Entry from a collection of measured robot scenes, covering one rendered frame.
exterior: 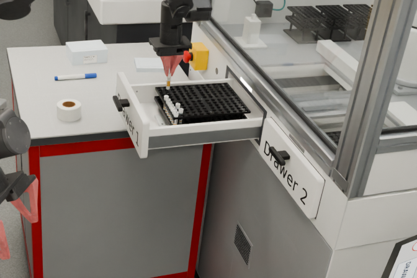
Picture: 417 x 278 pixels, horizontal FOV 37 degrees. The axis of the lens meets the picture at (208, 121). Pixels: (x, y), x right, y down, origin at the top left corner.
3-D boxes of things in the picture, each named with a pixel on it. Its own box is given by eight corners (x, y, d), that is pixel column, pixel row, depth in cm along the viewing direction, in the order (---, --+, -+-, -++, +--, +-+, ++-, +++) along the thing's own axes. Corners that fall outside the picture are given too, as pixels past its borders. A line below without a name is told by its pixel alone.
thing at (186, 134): (146, 150, 159) (147, 130, 156) (123, 103, 179) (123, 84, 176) (285, 136, 173) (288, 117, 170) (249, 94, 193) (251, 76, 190)
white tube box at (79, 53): (72, 66, 213) (72, 51, 211) (65, 55, 220) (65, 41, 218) (107, 62, 219) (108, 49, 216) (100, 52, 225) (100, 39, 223)
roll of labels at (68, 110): (79, 109, 188) (79, 98, 186) (82, 121, 182) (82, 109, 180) (55, 110, 186) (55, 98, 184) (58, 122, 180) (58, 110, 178)
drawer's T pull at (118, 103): (118, 112, 161) (118, 108, 160) (112, 99, 167) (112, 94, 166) (131, 112, 162) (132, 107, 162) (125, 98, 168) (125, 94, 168)
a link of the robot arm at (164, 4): (158, -4, 158) (165, 4, 153) (183, -6, 160) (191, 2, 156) (157, 22, 161) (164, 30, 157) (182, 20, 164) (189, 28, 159)
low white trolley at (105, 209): (33, 330, 209) (24, 138, 171) (15, 215, 258) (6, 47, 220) (195, 298, 229) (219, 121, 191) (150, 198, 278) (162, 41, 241)
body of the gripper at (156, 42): (192, 51, 162) (194, 24, 159) (154, 54, 159) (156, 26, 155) (184, 41, 168) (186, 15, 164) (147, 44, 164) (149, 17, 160)
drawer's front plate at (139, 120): (140, 159, 158) (143, 122, 152) (115, 105, 181) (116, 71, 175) (147, 159, 158) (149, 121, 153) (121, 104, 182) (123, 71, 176)
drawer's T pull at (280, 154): (280, 167, 147) (282, 162, 147) (267, 150, 153) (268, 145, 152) (294, 165, 148) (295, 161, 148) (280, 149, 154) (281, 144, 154)
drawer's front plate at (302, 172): (309, 219, 144) (318, 181, 138) (258, 152, 167) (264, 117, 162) (315, 218, 144) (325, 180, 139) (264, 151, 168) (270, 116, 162)
